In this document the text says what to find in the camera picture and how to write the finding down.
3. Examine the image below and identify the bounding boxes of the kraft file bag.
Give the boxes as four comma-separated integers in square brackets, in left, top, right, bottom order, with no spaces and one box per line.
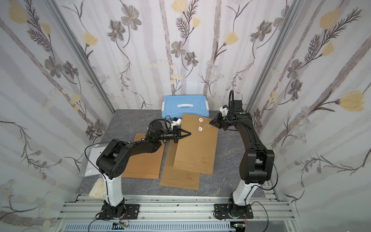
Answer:
[121,142,165,179]
[174,114,218,175]
[160,141,200,190]

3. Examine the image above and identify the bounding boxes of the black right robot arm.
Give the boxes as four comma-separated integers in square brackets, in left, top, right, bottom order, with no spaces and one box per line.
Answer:
[211,100,274,220]

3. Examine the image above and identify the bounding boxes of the clear plastic bag white card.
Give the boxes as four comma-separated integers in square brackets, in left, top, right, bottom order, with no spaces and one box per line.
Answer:
[80,142,108,177]

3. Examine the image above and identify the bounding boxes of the blue lidded storage box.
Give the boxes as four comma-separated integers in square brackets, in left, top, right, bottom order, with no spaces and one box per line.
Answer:
[161,95,210,119]

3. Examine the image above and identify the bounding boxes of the crumpled white foam piece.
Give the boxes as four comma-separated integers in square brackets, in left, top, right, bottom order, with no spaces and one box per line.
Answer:
[89,178,106,200]

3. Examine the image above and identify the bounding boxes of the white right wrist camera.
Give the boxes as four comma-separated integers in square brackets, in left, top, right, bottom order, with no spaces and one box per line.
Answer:
[219,105,229,117]

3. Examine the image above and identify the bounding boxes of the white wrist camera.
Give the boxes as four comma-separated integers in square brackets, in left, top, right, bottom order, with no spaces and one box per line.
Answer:
[219,105,229,117]
[171,118,182,129]

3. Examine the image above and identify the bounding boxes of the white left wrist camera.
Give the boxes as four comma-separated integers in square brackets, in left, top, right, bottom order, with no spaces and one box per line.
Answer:
[171,118,182,129]

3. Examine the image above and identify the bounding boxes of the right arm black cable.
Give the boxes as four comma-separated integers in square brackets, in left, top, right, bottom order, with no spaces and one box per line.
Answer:
[249,159,279,232]

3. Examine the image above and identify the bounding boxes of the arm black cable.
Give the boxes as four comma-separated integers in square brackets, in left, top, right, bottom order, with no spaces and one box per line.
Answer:
[83,142,117,175]
[249,159,279,232]

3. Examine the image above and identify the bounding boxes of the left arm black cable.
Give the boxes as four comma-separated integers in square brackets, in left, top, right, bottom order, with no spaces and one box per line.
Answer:
[83,142,117,175]

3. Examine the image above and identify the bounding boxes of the white slotted cable duct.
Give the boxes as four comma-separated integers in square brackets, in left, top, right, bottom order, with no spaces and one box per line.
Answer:
[62,221,236,232]

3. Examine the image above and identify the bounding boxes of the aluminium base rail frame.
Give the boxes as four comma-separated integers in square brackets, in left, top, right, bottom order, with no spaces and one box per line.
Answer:
[52,193,300,232]

